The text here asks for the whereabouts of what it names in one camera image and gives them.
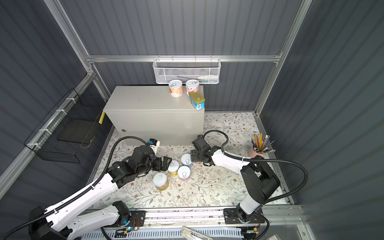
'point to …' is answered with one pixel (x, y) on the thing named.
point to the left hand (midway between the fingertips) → (165, 158)
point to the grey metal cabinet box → (151, 112)
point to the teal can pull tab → (186, 159)
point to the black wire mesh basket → (43, 140)
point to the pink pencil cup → (252, 153)
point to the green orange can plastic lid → (159, 179)
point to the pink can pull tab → (184, 173)
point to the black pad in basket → (75, 130)
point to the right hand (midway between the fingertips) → (198, 155)
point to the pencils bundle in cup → (260, 145)
